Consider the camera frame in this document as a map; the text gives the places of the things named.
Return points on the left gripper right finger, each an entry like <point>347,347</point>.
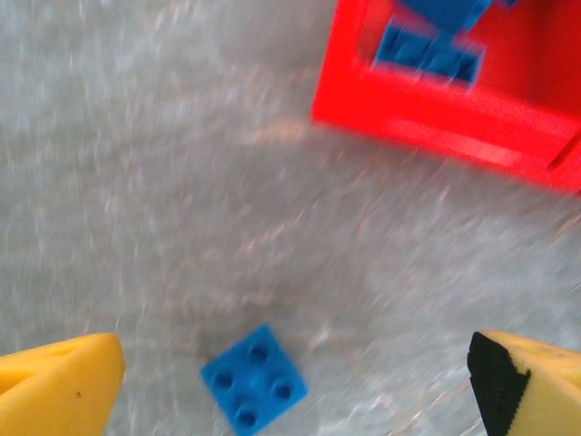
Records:
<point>544,395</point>

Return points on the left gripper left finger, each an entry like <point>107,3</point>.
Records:
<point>54,390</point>

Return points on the blue lego brick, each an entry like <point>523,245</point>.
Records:
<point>254,379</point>
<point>449,11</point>
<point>426,56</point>

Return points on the red plastic bin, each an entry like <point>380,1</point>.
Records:
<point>408,109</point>
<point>571,177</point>

